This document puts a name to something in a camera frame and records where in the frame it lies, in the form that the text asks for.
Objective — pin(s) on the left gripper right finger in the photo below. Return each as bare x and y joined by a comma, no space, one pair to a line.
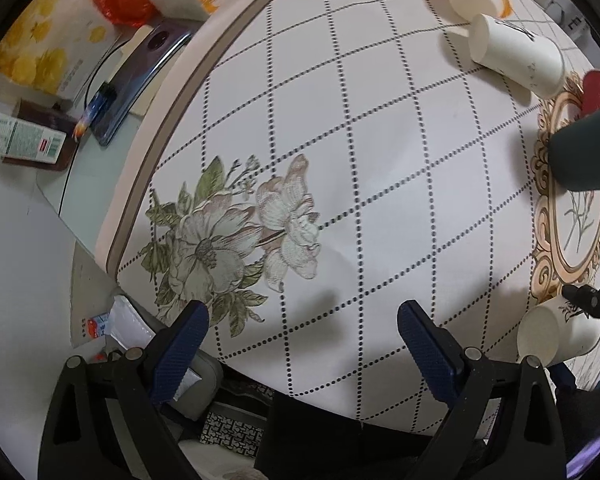
502,421

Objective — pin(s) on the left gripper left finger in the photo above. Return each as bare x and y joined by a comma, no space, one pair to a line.
78,440

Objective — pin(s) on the white paper cup with sketch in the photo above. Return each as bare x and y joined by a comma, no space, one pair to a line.
556,331

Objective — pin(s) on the dark green yellow-lined cup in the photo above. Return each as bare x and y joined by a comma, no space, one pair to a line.
574,154

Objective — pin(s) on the red ribbed paper cup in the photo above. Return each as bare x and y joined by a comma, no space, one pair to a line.
591,93

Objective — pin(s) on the plain white paper cup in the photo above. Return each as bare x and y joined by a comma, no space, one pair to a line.
535,62

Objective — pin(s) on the green white medicine box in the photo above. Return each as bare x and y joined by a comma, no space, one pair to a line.
24,140

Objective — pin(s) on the floral diamond pattern tablecloth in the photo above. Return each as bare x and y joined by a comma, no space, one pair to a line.
344,156

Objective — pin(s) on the purple smartphone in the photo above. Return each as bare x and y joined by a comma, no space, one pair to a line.
114,99

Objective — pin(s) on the yellow floral package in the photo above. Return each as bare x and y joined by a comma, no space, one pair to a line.
55,45

